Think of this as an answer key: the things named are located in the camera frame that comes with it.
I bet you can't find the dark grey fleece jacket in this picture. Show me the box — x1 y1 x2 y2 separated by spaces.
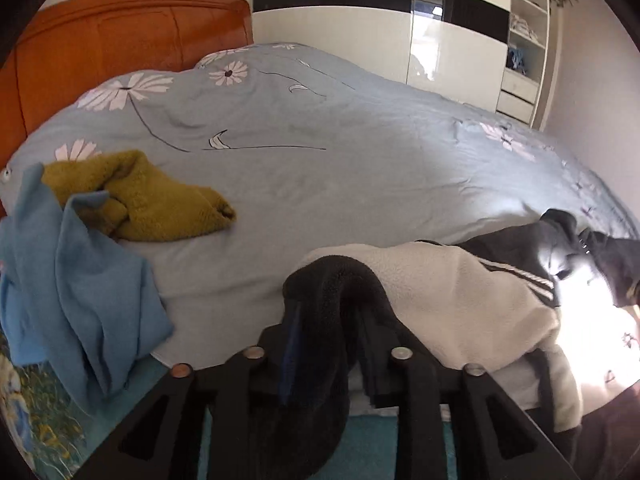
256 209 639 479

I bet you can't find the teal floral plush blanket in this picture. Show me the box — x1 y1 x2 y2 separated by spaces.
0 328 459 480

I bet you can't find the blue knit sweater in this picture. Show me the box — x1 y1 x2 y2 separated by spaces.
1 164 174 414

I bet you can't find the mustard yellow knit garment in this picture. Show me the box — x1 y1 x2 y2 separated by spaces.
42 150 236 242

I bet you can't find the light blue daisy duvet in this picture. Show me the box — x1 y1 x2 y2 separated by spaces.
0 41 640 411

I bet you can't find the open white shelf unit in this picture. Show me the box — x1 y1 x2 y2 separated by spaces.
496 0 551 127

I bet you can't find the orange wooden headboard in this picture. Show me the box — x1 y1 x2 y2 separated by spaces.
1 0 253 162

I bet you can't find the white black sliding wardrobe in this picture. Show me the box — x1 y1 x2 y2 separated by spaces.
252 0 510 112

